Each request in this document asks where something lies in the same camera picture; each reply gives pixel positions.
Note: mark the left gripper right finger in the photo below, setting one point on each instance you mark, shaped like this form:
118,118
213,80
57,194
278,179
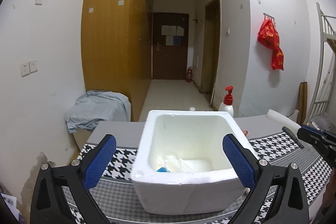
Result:
289,204

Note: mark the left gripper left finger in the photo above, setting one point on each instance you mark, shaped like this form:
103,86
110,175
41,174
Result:
49,204

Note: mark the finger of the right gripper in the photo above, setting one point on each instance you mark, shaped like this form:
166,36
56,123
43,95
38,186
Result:
324,143
315,128

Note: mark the blue face mask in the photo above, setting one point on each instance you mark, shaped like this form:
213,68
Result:
162,169

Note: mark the white foam sheet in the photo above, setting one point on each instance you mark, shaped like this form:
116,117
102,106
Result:
175,164

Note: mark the person's right hand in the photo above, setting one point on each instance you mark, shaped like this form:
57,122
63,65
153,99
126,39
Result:
328,201

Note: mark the black smartphone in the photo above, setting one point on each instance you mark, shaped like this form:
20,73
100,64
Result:
293,137

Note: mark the white lotion pump bottle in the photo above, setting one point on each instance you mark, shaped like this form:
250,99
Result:
226,104

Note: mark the red hanging bag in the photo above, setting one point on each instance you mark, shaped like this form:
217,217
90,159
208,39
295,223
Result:
269,37

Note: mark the light blue crumpled cloth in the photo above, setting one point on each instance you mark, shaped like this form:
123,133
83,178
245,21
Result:
96,106

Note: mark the white styrofoam box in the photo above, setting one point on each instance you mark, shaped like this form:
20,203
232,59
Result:
191,135

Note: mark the side wooden door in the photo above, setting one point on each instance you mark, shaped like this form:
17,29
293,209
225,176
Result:
211,49

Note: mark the red fire extinguisher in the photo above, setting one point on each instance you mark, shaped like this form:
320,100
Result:
189,75

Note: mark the dark brown entrance door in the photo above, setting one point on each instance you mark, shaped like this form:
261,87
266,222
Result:
170,45

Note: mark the wooden wardrobe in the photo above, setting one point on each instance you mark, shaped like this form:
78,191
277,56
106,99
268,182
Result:
116,48

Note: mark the metal bunk bed frame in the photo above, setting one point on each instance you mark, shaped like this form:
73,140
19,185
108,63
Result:
325,81

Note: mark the wooden sticks by wall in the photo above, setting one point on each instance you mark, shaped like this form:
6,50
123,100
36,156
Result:
302,102

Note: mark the white wall socket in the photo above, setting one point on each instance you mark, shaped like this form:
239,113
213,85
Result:
24,69

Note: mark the white wall switch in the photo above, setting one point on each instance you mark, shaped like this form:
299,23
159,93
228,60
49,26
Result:
33,66

